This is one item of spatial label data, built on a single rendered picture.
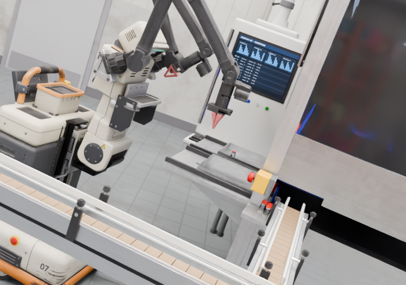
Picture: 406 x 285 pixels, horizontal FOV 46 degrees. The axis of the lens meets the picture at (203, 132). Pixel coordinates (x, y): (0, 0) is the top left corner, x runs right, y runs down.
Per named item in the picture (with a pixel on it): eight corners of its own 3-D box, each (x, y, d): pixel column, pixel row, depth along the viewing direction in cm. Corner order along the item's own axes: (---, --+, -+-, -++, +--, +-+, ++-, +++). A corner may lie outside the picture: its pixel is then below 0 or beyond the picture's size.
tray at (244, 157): (286, 172, 254) (288, 166, 253) (280, 185, 229) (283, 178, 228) (227, 148, 261) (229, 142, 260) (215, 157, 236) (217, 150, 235)
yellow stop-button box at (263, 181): (270, 192, 187) (277, 176, 185) (267, 197, 180) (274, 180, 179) (252, 184, 189) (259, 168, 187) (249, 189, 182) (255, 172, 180)
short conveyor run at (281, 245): (266, 219, 191) (281, 185, 188) (303, 236, 188) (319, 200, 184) (227, 302, 126) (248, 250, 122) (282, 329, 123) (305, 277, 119)
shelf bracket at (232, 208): (241, 223, 208) (252, 197, 205) (240, 226, 205) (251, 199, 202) (172, 192, 215) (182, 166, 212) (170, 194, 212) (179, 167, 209)
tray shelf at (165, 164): (286, 174, 259) (287, 171, 258) (266, 213, 192) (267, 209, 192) (205, 140, 269) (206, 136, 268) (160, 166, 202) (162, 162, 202)
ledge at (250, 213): (279, 221, 189) (281, 217, 189) (275, 232, 177) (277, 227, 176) (246, 206, 192) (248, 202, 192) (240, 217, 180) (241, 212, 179)
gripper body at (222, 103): (228, 116, 199) (234, 99, 197) (206, 107, 201) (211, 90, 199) (232, 114, 205) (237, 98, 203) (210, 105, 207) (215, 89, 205)
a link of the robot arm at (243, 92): (231, 64, 201) (227, 70, 193) (257, 73, 200) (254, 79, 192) (222, 90, 206) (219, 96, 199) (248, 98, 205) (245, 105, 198)
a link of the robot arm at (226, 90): (223, 78, 203) (222, 79, 197) (238, 83, 202) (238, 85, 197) (218, 93, 204) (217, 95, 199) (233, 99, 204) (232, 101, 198)
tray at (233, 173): (277, 188, 222) (280, 182, 221) (269, 205, 197) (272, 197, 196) (210, 160, 228) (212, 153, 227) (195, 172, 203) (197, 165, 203)
